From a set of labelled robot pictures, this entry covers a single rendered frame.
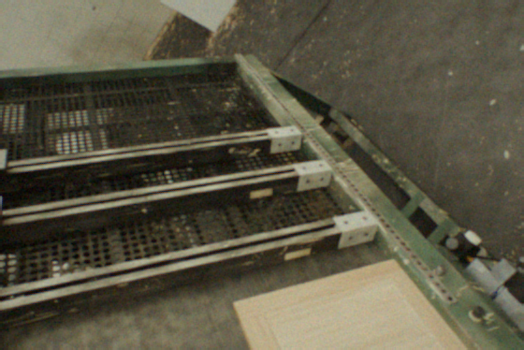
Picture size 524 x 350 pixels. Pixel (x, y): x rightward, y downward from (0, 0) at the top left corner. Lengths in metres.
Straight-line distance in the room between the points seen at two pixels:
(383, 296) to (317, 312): 0.19
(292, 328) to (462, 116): 1.62
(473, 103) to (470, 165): 0.32
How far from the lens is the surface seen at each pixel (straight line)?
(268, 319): 1.10
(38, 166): 1.51
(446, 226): 2.07
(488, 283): 1.35
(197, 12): 4.75
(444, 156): 2.38
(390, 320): 1.18
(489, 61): 2.49
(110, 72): 2.18
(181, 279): 1.14
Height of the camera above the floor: 1.99
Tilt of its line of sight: 37 degrees down
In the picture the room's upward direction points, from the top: 70 degrees counter-clockwise
